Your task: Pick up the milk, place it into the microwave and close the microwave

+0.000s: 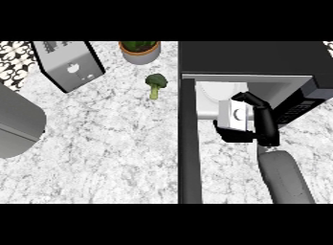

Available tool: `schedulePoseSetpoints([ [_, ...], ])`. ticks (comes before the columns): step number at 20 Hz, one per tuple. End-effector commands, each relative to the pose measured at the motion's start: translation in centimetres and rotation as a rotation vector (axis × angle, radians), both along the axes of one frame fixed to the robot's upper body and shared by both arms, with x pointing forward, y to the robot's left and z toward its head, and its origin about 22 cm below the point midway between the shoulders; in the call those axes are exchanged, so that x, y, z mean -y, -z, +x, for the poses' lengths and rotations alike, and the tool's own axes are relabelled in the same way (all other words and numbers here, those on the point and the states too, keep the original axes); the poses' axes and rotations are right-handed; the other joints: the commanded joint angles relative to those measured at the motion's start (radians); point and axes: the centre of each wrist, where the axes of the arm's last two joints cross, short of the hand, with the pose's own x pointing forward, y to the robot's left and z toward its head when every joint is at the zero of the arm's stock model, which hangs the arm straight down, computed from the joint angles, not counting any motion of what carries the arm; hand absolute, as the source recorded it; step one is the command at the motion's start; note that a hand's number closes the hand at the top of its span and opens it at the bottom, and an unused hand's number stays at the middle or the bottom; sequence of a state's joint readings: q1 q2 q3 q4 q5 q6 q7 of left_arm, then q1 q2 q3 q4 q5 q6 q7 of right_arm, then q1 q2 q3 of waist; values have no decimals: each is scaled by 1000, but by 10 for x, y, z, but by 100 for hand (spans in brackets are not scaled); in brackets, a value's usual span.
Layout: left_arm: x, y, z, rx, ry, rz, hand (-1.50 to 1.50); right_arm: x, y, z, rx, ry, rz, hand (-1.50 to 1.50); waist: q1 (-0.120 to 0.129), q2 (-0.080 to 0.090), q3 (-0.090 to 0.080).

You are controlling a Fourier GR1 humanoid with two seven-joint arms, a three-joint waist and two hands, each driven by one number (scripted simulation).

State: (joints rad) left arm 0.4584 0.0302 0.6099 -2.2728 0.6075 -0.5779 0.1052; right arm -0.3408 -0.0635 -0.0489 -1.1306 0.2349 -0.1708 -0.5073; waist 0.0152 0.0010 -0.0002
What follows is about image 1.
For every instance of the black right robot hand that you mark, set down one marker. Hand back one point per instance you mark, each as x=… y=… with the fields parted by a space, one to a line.
x=265 y=123

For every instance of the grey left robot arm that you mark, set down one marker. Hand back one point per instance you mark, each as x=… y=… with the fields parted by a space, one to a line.
x=11 y=121

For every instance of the black microwave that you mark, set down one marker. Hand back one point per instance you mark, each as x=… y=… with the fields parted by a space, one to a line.
x=286 y=73

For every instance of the white milk carton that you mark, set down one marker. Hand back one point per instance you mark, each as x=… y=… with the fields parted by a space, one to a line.
x=234 y=115

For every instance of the white microwave turntable plate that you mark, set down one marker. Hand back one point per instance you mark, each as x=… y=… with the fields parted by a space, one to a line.
x=218 y=92

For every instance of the green broccoli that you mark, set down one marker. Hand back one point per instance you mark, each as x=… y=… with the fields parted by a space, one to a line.
x=154 y=83

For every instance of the potted plant in grey pot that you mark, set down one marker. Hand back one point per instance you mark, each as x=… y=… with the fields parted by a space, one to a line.
x=140 y=51

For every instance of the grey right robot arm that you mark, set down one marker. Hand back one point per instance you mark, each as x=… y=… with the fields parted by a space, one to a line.
x=284 y=177

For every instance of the dark grey microwave door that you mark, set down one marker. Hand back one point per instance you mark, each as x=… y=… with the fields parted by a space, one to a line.
x=188 y=140

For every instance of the silver toaster with black sides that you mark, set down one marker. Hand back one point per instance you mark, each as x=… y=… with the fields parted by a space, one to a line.
x=70 y=65

